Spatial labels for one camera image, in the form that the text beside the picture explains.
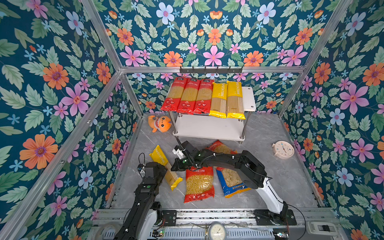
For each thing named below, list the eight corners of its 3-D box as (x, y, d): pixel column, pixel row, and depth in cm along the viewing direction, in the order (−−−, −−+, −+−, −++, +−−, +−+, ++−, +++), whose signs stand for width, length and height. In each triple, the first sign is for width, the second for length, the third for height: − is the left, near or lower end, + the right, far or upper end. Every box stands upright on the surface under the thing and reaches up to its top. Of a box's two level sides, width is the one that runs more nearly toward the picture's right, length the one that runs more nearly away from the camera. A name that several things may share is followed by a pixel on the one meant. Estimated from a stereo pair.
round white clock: (275, 159, 97) (277, 156, 94) (270, 143, 105) (272, 140, 102) (294, 159, 97) (297, 156, 94) (287, 143, 105) (290, 140, 102)
